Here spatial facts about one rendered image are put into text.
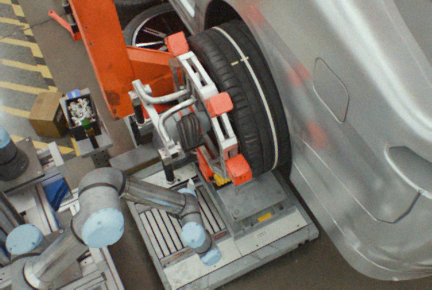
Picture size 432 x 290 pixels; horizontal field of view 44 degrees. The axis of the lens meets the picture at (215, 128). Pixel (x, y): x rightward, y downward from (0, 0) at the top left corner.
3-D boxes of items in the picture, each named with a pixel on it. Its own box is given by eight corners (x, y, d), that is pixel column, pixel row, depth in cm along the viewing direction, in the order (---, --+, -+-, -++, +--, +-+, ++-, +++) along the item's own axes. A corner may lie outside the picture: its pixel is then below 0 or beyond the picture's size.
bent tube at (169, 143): (214, 130, 207) (212, 113, 198) (168, 150, 202) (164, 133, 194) (195, 100, 217) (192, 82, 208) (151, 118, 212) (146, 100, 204)
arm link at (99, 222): (37, 271, 185) (126, 187, 159) (40, 312, 176) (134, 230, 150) (3, 267, 178) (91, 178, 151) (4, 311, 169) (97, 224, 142)
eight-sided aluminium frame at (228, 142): (241, 193, 235) (236, 117, 192) (227, 199, 233) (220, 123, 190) (190, 109, 266) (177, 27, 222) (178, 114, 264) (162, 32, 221)
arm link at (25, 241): (50, 233, 191) (38, 215, 181) (53, 268, 183) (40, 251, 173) (17, 241, 190) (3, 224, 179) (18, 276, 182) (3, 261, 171)
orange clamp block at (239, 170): (241, 162, 216) (252, 179, 211) (224, 170, 215) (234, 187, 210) (241, 152, 211) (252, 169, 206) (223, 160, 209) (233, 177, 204)
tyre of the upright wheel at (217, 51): (320, 164, 205) (258, 2, 199) (266, 190, 200) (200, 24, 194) (265, 155, 269) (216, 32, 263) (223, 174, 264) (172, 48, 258)
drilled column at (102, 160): (113, 165, 319) (96, 122, 285) (97, 172, 316) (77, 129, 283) (108, 153, 324) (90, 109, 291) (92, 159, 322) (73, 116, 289)
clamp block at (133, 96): (154, 98, 229) (152, 90, 224) (133, 106, 227) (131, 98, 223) (149, 91, 232) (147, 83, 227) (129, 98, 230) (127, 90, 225)
